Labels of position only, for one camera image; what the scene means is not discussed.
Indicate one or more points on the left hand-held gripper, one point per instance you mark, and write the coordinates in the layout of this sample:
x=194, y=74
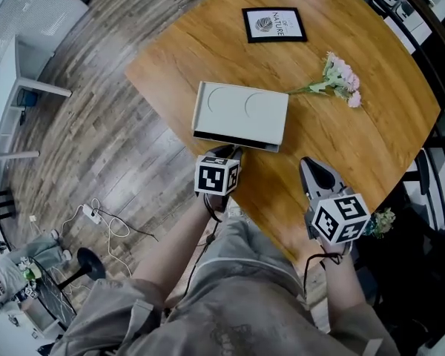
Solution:
x=212, y=176

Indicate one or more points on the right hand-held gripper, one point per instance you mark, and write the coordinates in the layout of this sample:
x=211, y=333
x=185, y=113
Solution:
x=337, y=217

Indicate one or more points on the person's right forearm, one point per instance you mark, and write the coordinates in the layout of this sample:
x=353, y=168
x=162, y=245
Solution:
x=345, y=284

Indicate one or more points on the person's left forearm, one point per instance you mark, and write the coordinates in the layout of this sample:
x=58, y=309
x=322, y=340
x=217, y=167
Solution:
x=170, y=258

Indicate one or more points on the wooden table with white legs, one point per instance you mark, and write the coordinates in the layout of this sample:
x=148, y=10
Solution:
x=319, y=132

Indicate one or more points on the person's light shoe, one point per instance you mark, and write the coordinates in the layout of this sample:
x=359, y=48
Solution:
x=239, y=212

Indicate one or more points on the teal vase with flowers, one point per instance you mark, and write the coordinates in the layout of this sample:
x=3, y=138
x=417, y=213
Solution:
x=382, y=221

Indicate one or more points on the pink flower bouquet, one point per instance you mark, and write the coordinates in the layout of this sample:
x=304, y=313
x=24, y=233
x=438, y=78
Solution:
x=341, y=78

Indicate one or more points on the black office chair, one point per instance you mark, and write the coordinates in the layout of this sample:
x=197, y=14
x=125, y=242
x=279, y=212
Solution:
x=393, y=273

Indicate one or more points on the person's grey clothing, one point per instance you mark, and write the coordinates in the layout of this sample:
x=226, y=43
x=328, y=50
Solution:
x=237, y=302

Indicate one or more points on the black metal railing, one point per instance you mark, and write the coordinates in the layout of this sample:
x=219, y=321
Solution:
x=430, y=69

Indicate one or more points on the blue waste bin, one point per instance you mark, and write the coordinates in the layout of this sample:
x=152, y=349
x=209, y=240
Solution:
x=29, y=98

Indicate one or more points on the round black marble table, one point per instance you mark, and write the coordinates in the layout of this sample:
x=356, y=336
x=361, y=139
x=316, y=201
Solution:
x=55, y=299

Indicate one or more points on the white rectangular table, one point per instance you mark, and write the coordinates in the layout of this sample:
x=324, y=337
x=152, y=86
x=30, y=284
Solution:
x=7, y=87

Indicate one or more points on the small white flower vase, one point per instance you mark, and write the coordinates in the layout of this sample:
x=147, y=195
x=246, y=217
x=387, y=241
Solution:
x=27, y=271

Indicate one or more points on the black picture frame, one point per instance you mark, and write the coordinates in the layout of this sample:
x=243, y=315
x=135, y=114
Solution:
x=274, y=25

